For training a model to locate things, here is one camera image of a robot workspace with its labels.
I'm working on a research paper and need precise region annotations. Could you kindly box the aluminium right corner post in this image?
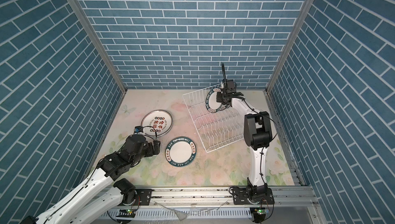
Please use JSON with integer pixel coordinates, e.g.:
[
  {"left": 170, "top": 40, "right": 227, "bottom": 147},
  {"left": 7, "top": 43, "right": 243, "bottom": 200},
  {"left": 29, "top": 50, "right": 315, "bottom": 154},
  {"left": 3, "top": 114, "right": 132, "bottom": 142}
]
[{"left": 266, "top": 0, "right": 314, "bottom": 93}]

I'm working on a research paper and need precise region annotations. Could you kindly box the aluminium left corner post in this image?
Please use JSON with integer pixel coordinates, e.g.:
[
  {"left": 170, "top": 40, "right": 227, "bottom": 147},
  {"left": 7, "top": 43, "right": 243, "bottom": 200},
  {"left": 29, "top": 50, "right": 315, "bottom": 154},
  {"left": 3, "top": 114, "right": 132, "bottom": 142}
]
[{"left": 67, "top": 0, "right": 127, "bottom": 95}]

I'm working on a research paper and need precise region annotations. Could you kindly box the white vent grille strip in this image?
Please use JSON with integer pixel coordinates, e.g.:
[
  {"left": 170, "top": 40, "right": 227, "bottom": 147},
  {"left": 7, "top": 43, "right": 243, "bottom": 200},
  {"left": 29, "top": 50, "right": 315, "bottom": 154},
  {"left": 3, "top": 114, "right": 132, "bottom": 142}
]
[{"left": 98, "top": 207, "right": 252, "bottom": 221}]

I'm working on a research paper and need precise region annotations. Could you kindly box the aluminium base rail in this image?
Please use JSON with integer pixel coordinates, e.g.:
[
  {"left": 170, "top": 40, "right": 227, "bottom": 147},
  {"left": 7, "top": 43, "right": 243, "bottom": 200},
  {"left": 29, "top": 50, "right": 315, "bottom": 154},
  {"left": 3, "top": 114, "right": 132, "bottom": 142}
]
[{"left": 89, "top": 185, "right": 318, "bottom": 209}]

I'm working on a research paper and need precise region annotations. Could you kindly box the right green circuit board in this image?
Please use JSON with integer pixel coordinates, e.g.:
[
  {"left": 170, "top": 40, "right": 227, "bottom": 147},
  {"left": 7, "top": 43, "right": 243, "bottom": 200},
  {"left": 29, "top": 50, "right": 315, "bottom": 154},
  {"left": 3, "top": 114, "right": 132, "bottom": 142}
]
[{"left": 253, "top": 207, "right": 270, "bottom": 215}]

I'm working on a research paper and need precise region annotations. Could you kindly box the green rim small plate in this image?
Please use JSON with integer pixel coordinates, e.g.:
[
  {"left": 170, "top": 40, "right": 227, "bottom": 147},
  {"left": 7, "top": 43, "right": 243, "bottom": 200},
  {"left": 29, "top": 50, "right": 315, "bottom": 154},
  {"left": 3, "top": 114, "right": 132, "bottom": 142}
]
[
  {"left": 165, "top": 137, "right": 196, "bottom": 167},
  {"left": 205, "top": 88, "right": 229, "bottom": 113}
]

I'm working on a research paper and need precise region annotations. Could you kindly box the white wire dish rack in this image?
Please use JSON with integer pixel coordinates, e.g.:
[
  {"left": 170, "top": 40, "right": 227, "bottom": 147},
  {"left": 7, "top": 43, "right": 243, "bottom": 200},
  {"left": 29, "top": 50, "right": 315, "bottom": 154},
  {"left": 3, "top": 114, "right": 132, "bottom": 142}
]
[{"left": 183, "top": 84, "right": 243, "bottom": 153}]

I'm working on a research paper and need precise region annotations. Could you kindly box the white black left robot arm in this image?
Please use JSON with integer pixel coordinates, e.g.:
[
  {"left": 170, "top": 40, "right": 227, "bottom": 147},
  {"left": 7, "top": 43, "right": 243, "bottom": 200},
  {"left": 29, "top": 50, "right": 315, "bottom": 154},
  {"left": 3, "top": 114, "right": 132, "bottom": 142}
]
[{"left": 21, "top": 134, "right": 160, "bottom": 224}]

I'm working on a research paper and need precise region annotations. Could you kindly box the aluminium corner post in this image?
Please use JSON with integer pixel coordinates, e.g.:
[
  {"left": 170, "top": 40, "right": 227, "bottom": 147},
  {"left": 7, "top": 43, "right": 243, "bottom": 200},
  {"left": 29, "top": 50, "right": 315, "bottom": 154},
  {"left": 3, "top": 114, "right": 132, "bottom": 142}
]
[
  {"left": 266, "top": 0, "right": 314, "bottom": 93},
  {"left": 67, "top": 0, "right": 127, "bottom": 95}
]

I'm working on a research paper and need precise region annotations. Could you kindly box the large red character plate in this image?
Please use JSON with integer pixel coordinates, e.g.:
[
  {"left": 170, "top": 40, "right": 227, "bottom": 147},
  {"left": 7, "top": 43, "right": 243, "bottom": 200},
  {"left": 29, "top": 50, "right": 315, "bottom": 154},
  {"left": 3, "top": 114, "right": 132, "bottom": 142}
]
[{"left": 141, "top": 110, "right": 173, "bottom": 137}]

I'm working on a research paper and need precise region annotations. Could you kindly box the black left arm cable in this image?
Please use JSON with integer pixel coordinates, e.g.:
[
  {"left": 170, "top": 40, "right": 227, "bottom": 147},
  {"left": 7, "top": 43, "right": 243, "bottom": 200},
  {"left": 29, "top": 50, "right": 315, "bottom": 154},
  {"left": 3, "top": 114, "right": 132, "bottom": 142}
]
[{"left": 141, "top": 125, "right": 158, "bottom": 141}]

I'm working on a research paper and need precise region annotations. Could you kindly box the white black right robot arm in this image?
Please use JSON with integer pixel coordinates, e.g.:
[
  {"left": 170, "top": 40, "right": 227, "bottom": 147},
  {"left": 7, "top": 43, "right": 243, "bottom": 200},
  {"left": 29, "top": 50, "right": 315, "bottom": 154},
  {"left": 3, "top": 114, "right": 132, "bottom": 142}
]
[{"left": 216, "top": 64, "right": 275, "bottom": 205}]

